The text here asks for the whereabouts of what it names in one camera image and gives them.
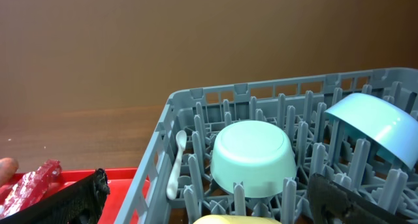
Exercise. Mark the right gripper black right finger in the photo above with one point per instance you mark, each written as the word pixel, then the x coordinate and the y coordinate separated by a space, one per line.
pixel 389 200

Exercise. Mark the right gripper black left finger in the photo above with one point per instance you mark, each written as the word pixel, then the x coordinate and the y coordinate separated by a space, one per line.
pixel 81 202

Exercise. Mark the red snack wrapper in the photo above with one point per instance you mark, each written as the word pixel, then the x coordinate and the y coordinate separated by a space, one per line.
pixel 30 188

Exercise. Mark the pale green bowl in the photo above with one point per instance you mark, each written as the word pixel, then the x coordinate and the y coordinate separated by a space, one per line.
pixel 255 153

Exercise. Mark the light blue bowl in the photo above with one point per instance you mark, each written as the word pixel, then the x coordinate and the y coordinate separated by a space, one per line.
pixel 386 124

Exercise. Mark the yellow cup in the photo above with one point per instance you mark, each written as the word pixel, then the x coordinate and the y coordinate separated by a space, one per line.
pixel 229 219

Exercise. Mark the white plastic spoon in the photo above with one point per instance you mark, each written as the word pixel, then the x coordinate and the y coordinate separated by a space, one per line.
pixel 172 185

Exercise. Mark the grey dishwasher rack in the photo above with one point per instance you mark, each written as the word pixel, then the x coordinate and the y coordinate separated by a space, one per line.
pixel 297 106

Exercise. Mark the red plastic tray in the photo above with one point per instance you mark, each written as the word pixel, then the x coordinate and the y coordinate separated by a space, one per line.
pixel 119 181

